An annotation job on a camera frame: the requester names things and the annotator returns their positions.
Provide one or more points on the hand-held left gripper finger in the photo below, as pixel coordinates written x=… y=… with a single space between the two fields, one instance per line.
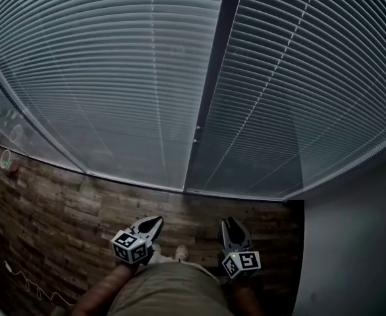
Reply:
x=140 y=224
x=158 y=230

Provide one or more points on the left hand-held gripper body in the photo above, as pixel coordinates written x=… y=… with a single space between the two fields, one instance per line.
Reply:
x=127 y=247

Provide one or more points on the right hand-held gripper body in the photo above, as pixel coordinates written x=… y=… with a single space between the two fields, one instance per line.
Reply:
x=242 y=262

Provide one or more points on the person's right forearm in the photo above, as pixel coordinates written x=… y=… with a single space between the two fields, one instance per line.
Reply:
x=245 y=298

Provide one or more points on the person's left forearm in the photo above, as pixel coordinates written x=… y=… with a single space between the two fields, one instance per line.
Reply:
x=104 y=288

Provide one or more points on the person's left shoe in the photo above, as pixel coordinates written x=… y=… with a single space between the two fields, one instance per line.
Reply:
x=156 y=250

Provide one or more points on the person's shoe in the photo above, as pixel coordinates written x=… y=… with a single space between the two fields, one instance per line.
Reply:
x=156 y=250
x=181 y=252

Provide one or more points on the person's light trousers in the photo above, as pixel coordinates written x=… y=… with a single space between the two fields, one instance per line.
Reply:
x=163 y=258

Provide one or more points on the person's right shoe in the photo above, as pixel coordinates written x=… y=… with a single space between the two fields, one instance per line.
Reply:
x=181 y=252

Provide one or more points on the person's light shirt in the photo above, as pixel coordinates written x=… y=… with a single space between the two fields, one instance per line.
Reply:
x=170 y=291

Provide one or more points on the metal window frame post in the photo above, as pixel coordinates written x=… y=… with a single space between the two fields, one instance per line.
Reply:
x=48 y=144
x=219 y=44

